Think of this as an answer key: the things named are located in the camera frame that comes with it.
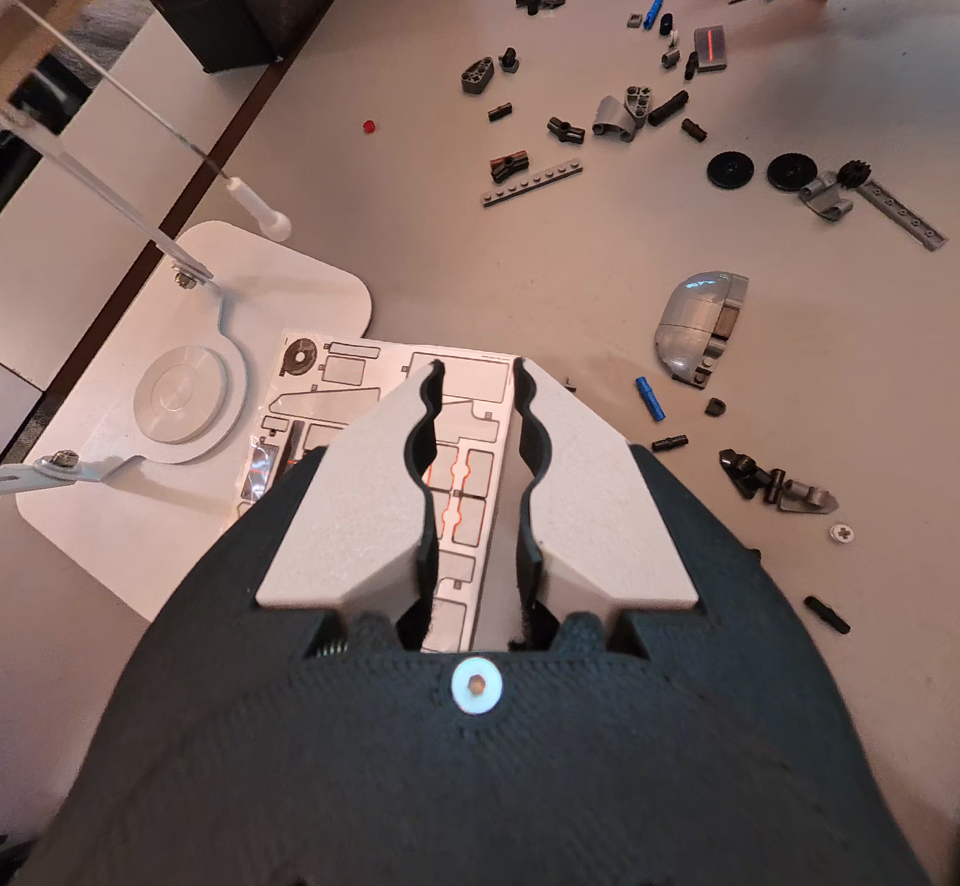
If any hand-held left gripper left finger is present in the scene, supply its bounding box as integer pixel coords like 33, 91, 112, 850
255, 360, 447, 651

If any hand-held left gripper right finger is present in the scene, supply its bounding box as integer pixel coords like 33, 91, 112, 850
513, 357, 700, 651

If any dark grey domed lego assembly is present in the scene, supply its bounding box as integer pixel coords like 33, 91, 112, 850
654, 271, 750, 390

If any black and grey lego linkage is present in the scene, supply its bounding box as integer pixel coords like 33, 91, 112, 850
718, 447, 839, 514

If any long grey studded lego plate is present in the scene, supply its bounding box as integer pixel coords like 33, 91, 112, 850
481, 159, 585, 208

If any round grey lego disc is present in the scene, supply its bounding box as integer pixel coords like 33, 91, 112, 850
706, 151, 755, 190
766, 153, 819, 191

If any light grey curved lego panel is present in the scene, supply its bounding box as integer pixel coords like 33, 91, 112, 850
592, 95, 639, 142

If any dark grey lego plate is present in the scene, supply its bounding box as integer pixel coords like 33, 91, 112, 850
855, 179, 948, 252

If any grey lego tile red stripe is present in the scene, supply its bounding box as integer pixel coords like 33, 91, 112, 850
693, 24, 729, 72

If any sticker sheet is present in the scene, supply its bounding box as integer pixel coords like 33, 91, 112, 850
228, 330, 522, 655

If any white side desk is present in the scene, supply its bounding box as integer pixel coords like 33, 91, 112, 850
0, 9, 286, 452

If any dark brown cabinet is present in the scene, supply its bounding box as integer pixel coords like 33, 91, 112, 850
150, 0, 384, 73

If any white round mount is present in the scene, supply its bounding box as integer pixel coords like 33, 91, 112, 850
105, 279, 250, 469

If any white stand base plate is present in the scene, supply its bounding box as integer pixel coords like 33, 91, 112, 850
15, 220, 374, 621

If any white cable plug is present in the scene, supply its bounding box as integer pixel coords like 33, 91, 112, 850
225, 177, 294, 242

